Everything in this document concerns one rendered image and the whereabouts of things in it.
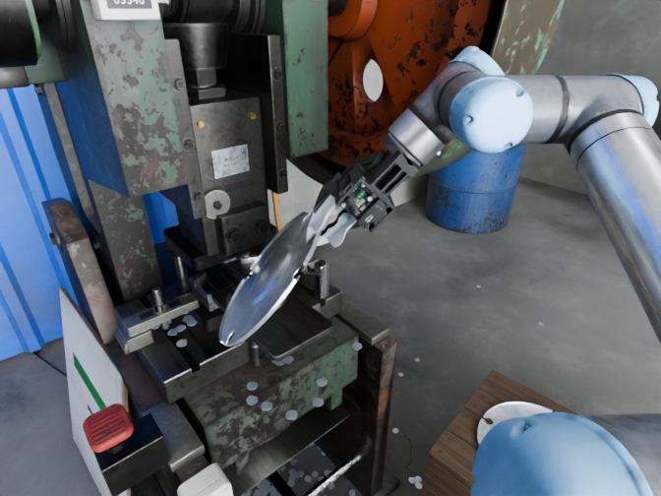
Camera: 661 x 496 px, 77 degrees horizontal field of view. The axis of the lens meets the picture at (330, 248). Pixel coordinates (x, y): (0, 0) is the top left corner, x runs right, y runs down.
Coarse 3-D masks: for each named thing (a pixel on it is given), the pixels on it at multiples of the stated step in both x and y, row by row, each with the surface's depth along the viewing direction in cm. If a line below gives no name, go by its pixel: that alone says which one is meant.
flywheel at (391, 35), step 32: (352, 0) 85; (384, 0) 83; (416, 0) 78; (448, 0) 73; (480, 0) 65; (352, 32) 89; (384, 32) 86; (416, 32) 80; (448, 32) 75; (480, 32) 67; (352, 64) 95; (384, 64) 88; (416, 64) 82; (352, 96) 98; (384, 96) 91; (416, 96) 85; (352, 128) 102; (384, 128) 94
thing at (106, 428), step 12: (108, 408) 66; (120, 408) 66; (96, 420) 64; (108, 420) 64; (120, 420) 64; (96, 432) 62; (108, 432) 62; (120, 432) 62; (132, 432) 63; (96, 444) 60; (108, 444) 61
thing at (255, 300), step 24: (288, 240) 80; (312, 240) 68; (264, 264) 84; (288, 264) 70; (240, 288) 87; (264, 288) 71; (288, 288) 62; (240, 312) 76; (264, 312) 65; (240, 336) 67
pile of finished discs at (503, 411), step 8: (496, 408) 115; (504, 408) 115; (512, 408) 115; (520, 408) 115; (528, 408) 115; (536, 408) 115; (544, 408) 115; (488, 416) 113; (496, 416) 113; (504, 416) 113; (512, 416) 113; (520, 416) 113; (480, 424) 110; (488, 424) 110; (496, 424) 110; (480, 432) 108; (480, 440) 106
